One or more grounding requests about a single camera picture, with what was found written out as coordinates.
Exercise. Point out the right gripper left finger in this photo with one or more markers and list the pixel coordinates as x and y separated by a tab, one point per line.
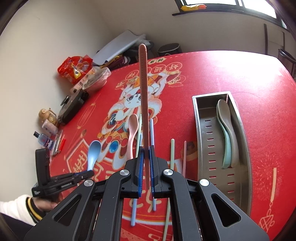
141	170

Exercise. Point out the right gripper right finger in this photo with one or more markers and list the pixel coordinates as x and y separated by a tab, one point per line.
151	158

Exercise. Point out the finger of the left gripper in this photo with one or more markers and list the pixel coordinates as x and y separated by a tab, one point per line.
78	175

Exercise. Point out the blue plastic spoon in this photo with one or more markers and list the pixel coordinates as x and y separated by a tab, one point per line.
93	154

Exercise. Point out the green plastic spoon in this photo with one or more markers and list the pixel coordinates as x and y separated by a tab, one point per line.
227	151

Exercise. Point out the beige plastic spoon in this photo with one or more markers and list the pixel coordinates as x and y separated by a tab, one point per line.
225	116

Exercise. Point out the pink chopstick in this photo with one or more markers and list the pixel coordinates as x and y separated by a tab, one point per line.
142	56
184	159

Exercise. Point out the left forearm striped sleeve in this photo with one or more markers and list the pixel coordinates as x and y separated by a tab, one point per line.
23	209

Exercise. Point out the person's left hand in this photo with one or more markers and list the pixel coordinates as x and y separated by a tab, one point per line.
44	205

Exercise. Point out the blue chopstick right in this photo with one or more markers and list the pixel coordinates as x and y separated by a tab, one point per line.
151	126

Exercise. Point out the green chopstick left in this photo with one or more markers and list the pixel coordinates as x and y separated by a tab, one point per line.
139	131

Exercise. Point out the pink plastic spoon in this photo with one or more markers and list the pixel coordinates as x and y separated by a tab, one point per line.
133	128

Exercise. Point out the red festive table mat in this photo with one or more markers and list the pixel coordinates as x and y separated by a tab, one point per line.
264	93

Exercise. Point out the small glass bottle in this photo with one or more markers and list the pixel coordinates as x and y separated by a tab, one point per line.
44	140

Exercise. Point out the pink cylinder container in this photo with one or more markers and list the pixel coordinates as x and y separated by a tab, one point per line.
50	127

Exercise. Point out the golden teapot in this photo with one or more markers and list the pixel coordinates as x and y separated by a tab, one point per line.
48	115

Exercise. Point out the black electric cooker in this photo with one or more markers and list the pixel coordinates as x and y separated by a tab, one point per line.
71	105

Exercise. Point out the stainless steel utensil tray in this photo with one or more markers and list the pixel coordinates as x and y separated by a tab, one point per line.
235	183

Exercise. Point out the covered red bowl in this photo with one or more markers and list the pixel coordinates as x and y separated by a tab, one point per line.
95	79

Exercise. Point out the red snack bag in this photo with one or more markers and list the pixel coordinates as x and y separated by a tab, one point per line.
75	68

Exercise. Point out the yellow item on sill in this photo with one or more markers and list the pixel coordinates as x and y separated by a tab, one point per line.
194	7

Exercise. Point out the dark wooden chair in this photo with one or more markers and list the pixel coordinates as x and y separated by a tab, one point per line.
274	41

